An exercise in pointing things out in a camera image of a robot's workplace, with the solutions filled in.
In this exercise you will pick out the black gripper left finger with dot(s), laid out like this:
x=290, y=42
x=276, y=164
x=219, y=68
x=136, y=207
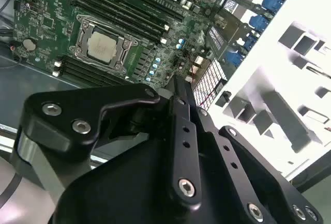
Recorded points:
x=77, y=99

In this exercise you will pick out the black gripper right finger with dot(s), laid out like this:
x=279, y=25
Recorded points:
x=258, y=172

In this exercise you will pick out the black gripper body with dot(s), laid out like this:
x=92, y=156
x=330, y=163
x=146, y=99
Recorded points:
x=124, y=187

